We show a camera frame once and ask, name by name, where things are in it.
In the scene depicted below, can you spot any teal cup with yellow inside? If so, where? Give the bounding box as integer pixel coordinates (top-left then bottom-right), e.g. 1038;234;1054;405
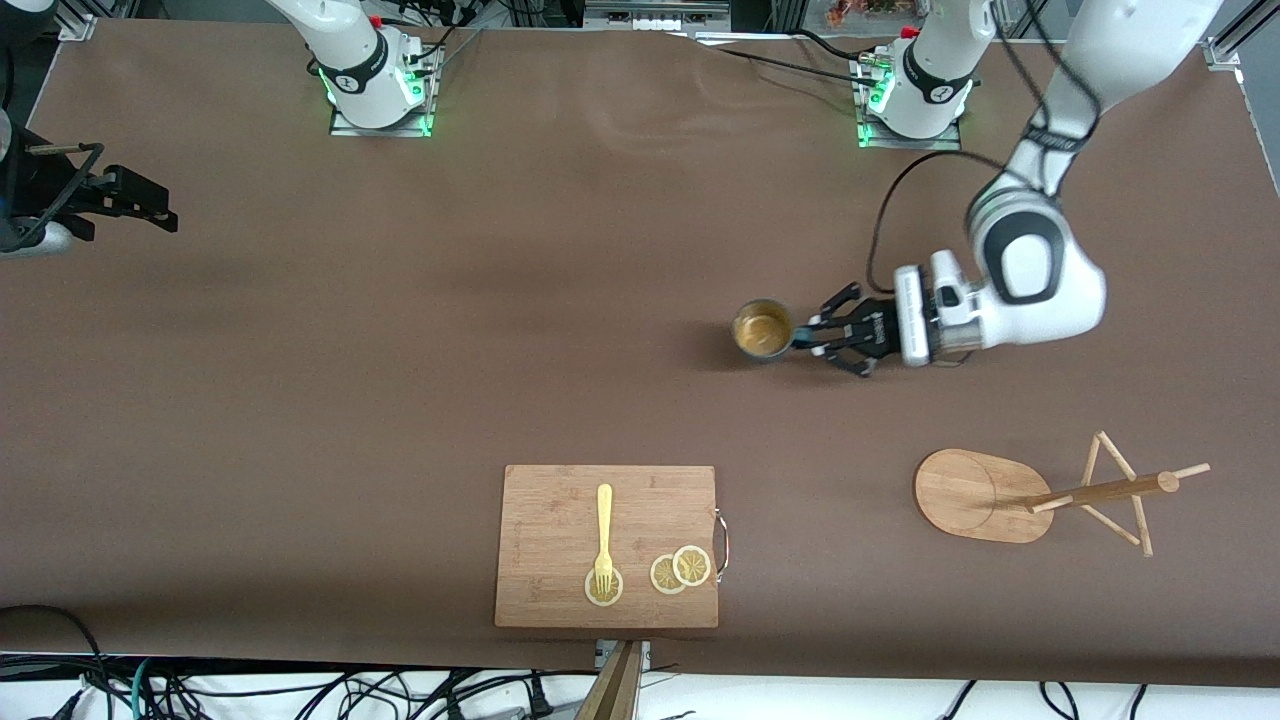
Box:
731;298;827;364

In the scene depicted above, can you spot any wooden mug rack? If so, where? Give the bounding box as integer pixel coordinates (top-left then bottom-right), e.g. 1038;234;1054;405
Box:
913;430;1211;559

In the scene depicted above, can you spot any brown table cloth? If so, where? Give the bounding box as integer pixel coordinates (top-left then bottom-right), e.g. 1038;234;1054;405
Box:
0;18;1280;675

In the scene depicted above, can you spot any yellow plastic fork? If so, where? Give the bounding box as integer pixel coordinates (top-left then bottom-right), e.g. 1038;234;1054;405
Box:
593;484;615;597

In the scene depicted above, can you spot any grey power strip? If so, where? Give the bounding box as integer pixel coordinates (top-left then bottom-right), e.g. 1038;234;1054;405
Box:
584;0;733;33

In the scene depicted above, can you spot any wooden cutting board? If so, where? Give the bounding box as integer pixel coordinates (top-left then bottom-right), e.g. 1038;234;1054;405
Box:
494;464;730;630

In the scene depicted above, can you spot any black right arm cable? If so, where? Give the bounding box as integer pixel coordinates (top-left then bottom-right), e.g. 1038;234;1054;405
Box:
0;142;105;252

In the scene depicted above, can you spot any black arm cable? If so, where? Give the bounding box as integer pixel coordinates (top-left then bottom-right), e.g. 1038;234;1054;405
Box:
0;142;105;252
867;0;1103;297

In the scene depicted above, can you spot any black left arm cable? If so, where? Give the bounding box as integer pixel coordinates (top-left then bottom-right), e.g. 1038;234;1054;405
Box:
867;0;1103;297

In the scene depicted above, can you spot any aluminium frame profile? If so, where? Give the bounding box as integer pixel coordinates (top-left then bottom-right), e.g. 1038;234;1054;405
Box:
58;0;103;43
1203;0;1280;137

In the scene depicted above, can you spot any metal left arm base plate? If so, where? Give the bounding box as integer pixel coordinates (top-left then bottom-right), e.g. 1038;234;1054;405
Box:
855;52;964;151

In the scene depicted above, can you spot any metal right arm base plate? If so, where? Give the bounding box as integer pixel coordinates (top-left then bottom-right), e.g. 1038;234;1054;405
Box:
329;45;442;138

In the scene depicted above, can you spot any black cable across table edge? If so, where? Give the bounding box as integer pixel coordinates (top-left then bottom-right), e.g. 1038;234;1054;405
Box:
695;28;886;93

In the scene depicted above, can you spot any wooden camera post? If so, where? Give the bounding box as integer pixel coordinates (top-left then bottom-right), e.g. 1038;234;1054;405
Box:
575;640;642;720

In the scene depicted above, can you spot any black looping floor cable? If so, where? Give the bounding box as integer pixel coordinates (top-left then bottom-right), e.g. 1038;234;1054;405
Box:
0;604;113;720

